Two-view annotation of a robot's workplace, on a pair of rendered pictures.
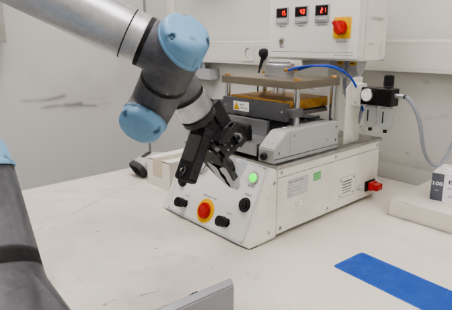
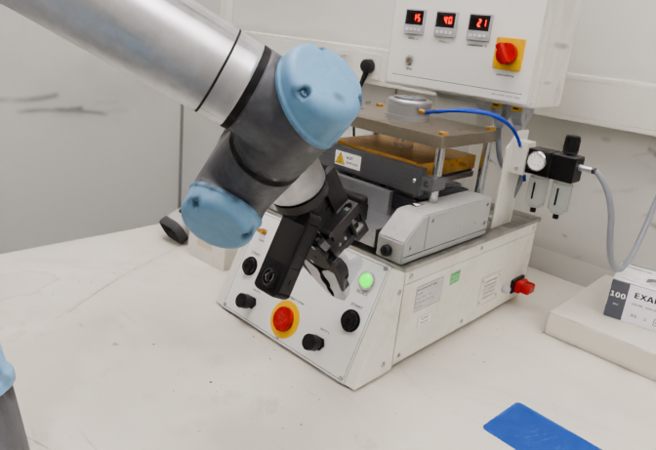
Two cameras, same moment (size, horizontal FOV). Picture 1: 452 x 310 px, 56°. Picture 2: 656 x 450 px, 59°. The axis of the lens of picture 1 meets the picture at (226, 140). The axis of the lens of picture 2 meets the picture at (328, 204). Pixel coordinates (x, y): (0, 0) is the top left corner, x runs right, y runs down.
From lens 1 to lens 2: 0.19 m
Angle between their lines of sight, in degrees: 7
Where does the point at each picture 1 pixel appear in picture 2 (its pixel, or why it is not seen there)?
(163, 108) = (262, 198)
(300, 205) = (428, 320)
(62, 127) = (51, 143)
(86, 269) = (100, 421)
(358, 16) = (537, 40)
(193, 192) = not seen: hidden behind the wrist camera
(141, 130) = (221, 230)
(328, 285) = not seen: outside the picture
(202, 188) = not seen: hidden behind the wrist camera
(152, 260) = (206, 406)
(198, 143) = (297, 236)
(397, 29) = (573, 58)
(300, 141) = (439, 228)
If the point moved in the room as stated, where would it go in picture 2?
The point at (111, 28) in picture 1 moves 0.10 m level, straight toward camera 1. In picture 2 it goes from (193, 65) to (214, 82)
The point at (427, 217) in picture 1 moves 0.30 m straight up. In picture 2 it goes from (602, 345) to (647, 179)
